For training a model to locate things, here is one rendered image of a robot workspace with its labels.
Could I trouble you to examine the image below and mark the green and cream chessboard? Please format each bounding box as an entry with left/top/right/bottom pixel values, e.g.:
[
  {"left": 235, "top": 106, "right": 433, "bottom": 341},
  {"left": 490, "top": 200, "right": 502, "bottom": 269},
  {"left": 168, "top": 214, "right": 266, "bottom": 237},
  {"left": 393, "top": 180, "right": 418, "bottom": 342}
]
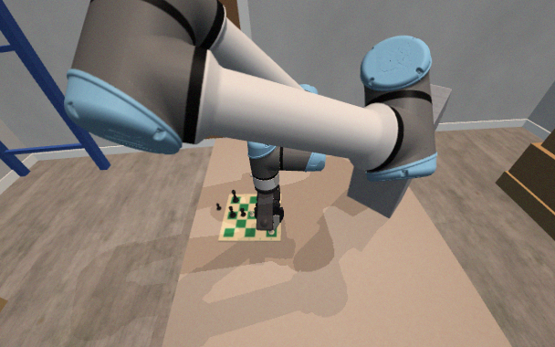
[{"left": 218, "top": 194, "right": 281, "bottom": 242}]

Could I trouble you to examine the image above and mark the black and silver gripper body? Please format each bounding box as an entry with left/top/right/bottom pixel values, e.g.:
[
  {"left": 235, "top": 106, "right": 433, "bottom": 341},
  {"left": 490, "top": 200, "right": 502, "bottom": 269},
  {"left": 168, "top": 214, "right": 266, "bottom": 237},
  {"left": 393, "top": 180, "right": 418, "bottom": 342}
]
[{"left": 255, "top": 184, "right": 280, "bottom": 216}]

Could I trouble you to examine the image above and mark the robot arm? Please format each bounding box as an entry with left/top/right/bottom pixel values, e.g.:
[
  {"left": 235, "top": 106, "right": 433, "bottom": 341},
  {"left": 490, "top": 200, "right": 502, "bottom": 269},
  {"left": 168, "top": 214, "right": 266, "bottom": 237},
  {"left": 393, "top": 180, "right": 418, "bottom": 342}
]
[{"left": 64, "top": 0, "right": 437, "bottom": 191}]

